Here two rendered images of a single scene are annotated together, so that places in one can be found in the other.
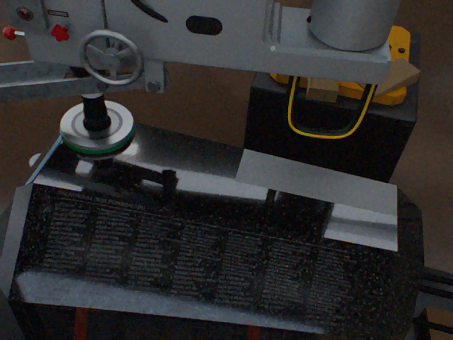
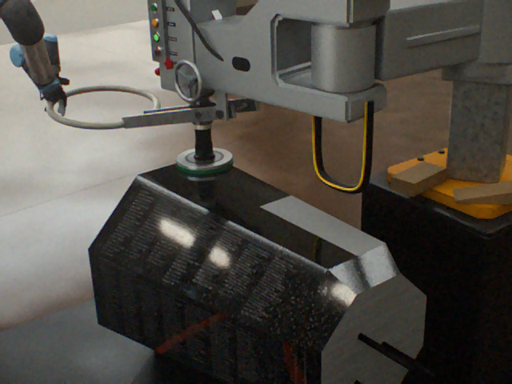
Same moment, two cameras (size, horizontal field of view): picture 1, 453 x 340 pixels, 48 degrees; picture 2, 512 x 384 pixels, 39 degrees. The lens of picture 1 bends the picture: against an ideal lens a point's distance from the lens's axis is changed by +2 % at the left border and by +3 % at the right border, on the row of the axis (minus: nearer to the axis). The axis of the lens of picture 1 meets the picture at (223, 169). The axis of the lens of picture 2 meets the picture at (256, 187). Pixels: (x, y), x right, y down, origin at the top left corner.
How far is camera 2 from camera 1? 1.67 m
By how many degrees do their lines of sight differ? 41
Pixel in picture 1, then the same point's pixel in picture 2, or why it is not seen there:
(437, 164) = not seen: outside the picture
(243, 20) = (260, 61)
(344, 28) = (317, 70)
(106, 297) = (134, 261)
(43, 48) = (166, 78)
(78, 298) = (121, 257)
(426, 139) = not seen: outside the picture
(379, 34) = (342, 79)
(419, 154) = not seen: outside the picture
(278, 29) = (294, 77)
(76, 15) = (181, 54)
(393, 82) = (483, 194)
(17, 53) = (274, 182)
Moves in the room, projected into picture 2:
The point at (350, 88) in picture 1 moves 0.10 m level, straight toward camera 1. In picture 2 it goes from (442, 194) to (421, 200)
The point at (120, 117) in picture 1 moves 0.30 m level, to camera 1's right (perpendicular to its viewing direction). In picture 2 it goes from (222, 158) to (282, 176)
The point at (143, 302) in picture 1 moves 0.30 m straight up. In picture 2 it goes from (152, 270) to (144, 187)
